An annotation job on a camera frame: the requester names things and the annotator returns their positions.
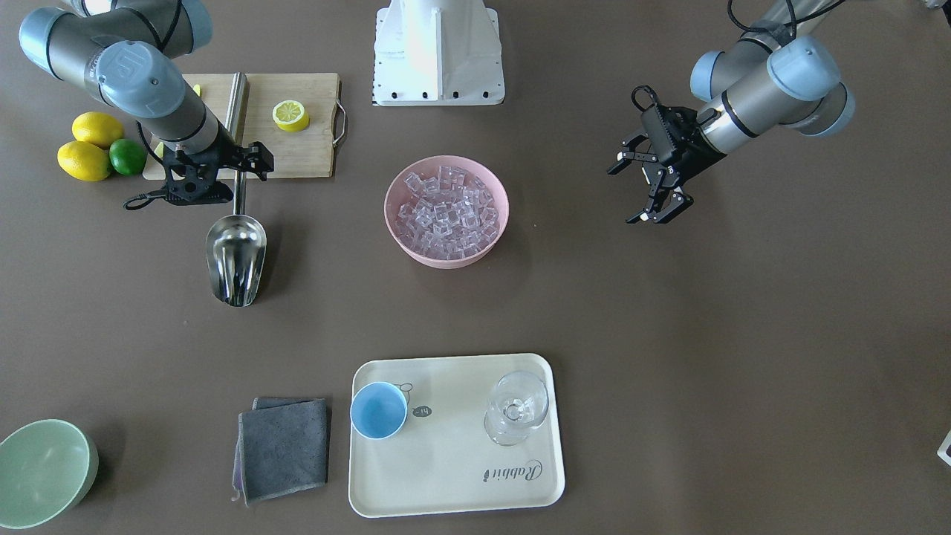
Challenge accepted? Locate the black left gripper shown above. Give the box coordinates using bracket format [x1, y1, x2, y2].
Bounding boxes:
[607, 104, 726, 224]

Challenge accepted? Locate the clear ice cubes pile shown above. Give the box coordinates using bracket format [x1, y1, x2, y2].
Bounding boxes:
[392, 166, 502, 262]

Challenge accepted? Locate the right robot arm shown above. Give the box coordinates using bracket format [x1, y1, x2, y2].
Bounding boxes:
[19, 1, 274, 210]

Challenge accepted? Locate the yellow plastic knife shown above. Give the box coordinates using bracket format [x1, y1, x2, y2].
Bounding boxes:
[154, 84, 203, 162]

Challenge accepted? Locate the halved lemon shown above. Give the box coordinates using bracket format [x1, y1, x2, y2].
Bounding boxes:
[271, 100, 310, 133]

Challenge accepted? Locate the steel muddler black tip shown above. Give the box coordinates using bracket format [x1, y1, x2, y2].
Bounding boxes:
[224, 72, 248, 143]

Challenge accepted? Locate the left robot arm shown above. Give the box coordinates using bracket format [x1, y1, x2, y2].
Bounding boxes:
[608, 1, 856, 224]

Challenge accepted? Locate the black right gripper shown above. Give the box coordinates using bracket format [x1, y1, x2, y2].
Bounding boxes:
[162, 141, 274, 204]

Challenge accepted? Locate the clear wine glass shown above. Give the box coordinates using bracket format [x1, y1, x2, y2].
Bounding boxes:
[484, 370, 550, 447]

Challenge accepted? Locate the cream serving tray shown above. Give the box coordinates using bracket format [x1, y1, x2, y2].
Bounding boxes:
[348, 353, 566, 518]

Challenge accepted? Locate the light blue cup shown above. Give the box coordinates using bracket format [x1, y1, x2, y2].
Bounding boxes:
[350, 380, 409, 440]

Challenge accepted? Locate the bamboo cutting board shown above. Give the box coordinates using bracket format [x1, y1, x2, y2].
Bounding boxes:
[142, 72, 348, 181]

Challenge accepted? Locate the grey folded cloth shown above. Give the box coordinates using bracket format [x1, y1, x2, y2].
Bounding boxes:
[232, 396, 331, 507]

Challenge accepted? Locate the upper yellow lemon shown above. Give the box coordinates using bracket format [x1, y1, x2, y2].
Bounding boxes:
[71, 111, 125, 150]

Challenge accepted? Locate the stainless steel ice scoop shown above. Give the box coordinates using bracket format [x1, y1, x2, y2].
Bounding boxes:
[205, 172, 267, 308]

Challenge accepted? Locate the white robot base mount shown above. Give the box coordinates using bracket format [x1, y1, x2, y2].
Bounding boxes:
[371, 1, 506, 106]

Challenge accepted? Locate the green lime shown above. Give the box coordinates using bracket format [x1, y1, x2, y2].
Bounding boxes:
[108, 139, 147, 176]

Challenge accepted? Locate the green bowl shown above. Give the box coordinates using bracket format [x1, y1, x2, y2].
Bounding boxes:
[1, 419, 99, 531]

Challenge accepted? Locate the lower yellow lemon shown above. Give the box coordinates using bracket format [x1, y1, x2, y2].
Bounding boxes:
[56, 141, 112, 182]

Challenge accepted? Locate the yellow lemon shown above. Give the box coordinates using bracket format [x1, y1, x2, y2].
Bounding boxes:
[56, 141, 112, 182]
[71, 111, 125, 150]

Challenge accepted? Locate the pink bowl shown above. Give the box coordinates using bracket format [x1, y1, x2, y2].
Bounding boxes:
[384, 155, 510, 270]

